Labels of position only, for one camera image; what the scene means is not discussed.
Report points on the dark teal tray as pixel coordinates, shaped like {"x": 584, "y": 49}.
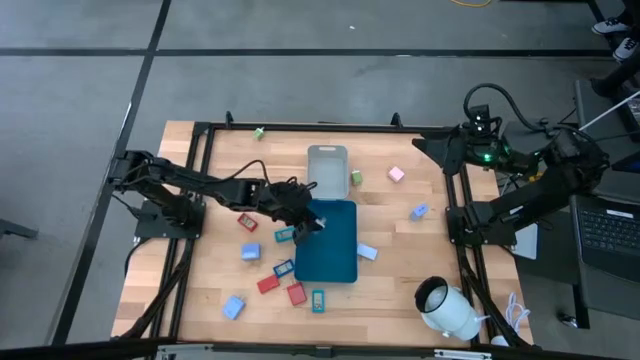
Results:
{"x": 327, "y": 250}

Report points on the pink wall charger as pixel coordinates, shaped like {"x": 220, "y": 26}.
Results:
{"x": 396, "y": 174}

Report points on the periwinkle wall charger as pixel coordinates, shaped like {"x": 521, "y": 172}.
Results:
{"x": 419, "y": 212}

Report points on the person's white shoe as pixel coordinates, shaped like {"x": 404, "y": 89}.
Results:
{"x": 611, "y": 25}
{"x": 627, "y": 48}

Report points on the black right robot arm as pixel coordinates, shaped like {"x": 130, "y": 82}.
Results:
{"x": 540, "y": 192}

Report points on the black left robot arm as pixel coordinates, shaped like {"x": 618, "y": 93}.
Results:
{"x": 200, "y": 180}

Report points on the dark blue tablet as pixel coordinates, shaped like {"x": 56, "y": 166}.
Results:
{"x": 627, "y": 164}

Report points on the black aluminium table frame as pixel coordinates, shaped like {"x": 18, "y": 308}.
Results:
{"x": 320, "y": 126}

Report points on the grey side desk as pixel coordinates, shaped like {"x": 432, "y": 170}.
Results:
{"x": 610, "y": 300}

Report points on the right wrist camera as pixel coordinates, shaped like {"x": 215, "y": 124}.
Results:
{"x": 480, "y": 117}

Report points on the grey plastic bin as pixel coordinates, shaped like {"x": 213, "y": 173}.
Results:
{"x": 327, "y": 175}

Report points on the red flat box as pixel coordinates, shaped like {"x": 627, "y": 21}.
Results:
{"x": 268, "y": 284}

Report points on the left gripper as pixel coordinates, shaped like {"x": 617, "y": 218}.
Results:
{"x": 285, "y": 200}

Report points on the dark grey laptop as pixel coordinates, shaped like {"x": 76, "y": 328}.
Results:
{"x": 607, "y": 235}

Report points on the rig crossbar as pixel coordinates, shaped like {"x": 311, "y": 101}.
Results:
{"x": 320, "y": 351}

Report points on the light blue box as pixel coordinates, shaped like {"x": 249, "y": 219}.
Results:
{"x": 367, "y": 251}

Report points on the light blue cube charger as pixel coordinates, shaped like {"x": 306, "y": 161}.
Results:
{"x": 250, "y": 251}

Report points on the black furniture foot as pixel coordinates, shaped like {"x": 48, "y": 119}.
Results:
{"x": 15, "y": 230}

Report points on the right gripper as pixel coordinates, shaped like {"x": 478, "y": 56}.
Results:
{"x": 482, "y": 150}

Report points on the white cylindrical device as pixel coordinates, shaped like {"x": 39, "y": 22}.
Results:
{"x": 447, "y": 307}

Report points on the red window box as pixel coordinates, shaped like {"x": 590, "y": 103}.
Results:
{"x": 247, "y": 222}

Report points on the blue window box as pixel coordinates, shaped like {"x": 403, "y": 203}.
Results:
{"x": 283, "y": 268}

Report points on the green wall charger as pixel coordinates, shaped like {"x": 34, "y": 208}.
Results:
{"x": 258, "y": 133}
{"x": 356, "y": 177}

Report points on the large light blue charger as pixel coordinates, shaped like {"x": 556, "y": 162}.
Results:
{"x": 233, "y": 307}

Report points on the small blue wall charger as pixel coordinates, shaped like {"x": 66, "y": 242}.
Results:
{"x": 322, "y": 220}

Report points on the red wall charger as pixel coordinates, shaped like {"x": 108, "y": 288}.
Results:
{"x": 296, "y": 293}

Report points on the light grey flat box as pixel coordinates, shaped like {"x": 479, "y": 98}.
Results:
{"x": 526, "y": 242}

